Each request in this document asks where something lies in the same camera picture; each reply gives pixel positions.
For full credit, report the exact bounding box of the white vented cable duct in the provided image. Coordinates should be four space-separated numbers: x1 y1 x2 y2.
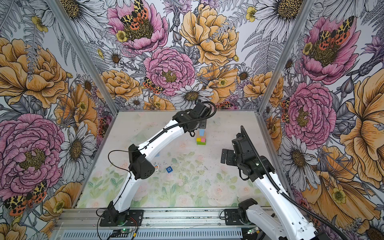
57 228 243 240

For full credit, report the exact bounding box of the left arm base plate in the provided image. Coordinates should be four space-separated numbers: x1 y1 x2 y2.
100 210 144 227

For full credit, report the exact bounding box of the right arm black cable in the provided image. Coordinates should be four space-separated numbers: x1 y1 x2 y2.
239 125 350 240

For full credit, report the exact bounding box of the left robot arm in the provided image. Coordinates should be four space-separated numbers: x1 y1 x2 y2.
103 101 217 225

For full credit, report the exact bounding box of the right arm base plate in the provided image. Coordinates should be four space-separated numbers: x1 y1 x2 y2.
224 208 250 226

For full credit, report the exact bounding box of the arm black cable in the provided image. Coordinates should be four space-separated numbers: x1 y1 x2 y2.
239 125 350 240
107 101 218 211

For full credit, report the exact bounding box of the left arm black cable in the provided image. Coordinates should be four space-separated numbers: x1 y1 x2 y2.
107 101 218 211

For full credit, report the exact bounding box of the aluminium corner post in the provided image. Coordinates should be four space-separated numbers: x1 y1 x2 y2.
258 0 316 115
47 1 119 117

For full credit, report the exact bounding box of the blue letter G cube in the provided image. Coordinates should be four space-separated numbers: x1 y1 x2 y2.
166 166 173 174

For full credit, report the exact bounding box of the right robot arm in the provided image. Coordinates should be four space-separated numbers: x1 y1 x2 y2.
221 131 329 240

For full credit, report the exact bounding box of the aluminium front rail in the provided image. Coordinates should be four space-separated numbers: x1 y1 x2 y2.
56 206 311 229

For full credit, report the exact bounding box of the right aluminium corner post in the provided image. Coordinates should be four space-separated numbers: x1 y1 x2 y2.
258 0 316 115

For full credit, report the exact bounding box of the left aluminium corner post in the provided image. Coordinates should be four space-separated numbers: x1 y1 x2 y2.
47 1 119 117

